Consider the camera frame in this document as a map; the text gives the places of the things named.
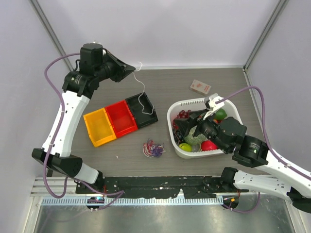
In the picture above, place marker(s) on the small green apple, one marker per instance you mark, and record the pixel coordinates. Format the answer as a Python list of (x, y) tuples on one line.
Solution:
[(185, 147)]

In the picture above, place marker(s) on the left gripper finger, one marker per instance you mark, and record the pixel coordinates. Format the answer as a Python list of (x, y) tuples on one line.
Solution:
[(119, 65), (120, 75)]

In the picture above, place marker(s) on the black plastic bin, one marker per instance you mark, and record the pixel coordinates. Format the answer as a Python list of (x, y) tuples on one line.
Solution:
[(142, 110)]

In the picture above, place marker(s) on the red plastic bin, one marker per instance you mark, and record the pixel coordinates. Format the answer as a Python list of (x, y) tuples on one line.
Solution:
[(121, 118)]

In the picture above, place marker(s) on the red apple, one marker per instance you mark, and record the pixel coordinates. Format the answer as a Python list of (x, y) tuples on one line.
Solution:
[(208, 146)]

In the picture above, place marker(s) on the slotted cable duct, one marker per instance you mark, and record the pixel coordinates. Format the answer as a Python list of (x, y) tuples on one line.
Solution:
[(94, 201)]

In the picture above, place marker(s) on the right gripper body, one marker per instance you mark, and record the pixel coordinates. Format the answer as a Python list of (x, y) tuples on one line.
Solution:
[(208, 127)]

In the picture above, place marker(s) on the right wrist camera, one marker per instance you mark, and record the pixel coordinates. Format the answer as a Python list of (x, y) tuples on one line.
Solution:
[(213, 104)]

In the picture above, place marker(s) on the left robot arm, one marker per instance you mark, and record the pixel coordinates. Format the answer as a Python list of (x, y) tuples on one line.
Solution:
[(95, 65)]

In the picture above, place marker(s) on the yellow plastic bin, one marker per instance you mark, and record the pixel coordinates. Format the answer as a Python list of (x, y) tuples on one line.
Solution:
[(99, 128)]

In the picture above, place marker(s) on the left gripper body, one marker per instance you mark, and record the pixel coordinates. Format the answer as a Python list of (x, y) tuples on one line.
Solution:
[(109, 67)]

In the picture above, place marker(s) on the green cantaloupe melon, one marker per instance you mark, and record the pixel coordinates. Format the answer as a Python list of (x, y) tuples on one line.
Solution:
[(194, 140)]

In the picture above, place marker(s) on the white plastic basket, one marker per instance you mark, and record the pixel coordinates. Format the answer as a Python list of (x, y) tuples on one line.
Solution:
[(194, 105)]

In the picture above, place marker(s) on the red white card box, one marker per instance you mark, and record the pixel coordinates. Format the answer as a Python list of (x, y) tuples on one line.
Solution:
[(200, 87)]

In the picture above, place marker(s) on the dark blue grape bunch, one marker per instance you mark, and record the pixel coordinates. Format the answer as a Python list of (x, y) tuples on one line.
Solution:
[(178, 138)]

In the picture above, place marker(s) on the dark red grape bunch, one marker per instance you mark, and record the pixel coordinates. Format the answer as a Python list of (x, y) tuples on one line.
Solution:
[(181, 114)]

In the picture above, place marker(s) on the green lime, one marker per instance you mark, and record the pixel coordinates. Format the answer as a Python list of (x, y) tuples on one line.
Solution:
[(220, 115)]

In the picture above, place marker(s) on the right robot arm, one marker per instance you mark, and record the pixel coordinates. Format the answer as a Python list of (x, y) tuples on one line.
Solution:
[(286, 181)]

